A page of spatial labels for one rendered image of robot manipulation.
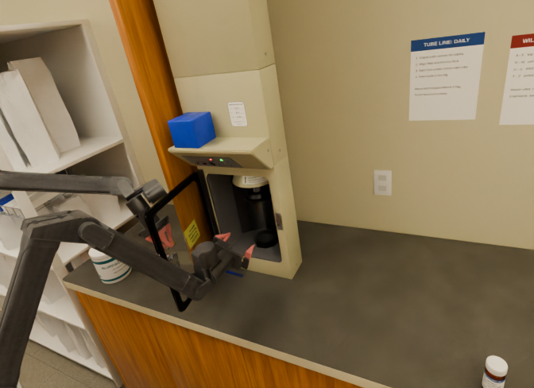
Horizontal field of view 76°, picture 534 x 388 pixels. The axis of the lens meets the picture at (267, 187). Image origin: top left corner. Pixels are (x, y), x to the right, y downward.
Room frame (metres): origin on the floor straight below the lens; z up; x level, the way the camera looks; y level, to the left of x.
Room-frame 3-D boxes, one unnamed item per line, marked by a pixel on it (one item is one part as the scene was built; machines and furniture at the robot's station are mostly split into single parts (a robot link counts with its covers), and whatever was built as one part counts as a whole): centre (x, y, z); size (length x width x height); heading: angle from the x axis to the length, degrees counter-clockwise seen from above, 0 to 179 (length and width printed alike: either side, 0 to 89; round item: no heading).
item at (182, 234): (1.01, 0.30, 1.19); 0.30 x 0.01 x 0.40; 156
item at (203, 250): (0.82, 0.24, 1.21); 0.12 x 0.09 x 0.11; 134
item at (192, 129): (1.08, 0.20, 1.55); 0.10 x 0.10 x 0.09; 59
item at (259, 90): (1.20, 0.04, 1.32); 0.32 x 0.25 x 0.77; 59
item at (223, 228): (1.20, 0.04, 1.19); 0.26 x 0.24 x 0.35; 59
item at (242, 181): (1.16, 0.03, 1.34); 0.18 x 0.18 x 0.05
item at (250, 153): (1.04, 0.13, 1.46); 0.32 x 0.11 x 0.10; 59
